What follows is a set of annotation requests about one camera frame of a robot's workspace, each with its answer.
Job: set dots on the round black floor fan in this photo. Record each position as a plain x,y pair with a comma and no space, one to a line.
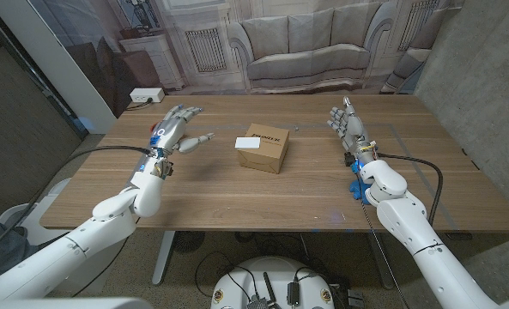
188,241

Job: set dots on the white power strip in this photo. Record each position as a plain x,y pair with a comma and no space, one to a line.
147,94

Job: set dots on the white robot head rim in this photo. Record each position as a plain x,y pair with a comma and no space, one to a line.
65,304

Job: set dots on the white floor stand base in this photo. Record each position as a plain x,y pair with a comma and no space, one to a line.
39,219

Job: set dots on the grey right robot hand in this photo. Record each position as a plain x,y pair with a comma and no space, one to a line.
353,129

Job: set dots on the black plug adapter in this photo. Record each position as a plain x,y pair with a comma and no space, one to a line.
293,294

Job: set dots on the black antenna stick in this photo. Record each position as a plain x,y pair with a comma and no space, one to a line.
270,289

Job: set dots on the white card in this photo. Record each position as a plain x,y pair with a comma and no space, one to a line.
247,143

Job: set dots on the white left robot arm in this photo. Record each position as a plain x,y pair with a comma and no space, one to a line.
86,240

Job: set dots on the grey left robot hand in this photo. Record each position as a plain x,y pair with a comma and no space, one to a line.
168,133

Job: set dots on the printed living room backdrop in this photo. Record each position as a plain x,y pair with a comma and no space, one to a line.
305,43

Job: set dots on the brown cardboard box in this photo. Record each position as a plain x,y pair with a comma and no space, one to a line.
264,154

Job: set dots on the blue plastic object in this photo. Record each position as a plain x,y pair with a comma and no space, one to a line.
358,189

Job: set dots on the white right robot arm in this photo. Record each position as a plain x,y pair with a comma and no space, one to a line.
417,232

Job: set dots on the grey table leg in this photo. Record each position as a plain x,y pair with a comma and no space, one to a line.
163,257
383,262

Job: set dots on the white robot torso base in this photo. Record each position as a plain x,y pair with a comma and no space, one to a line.
271,274

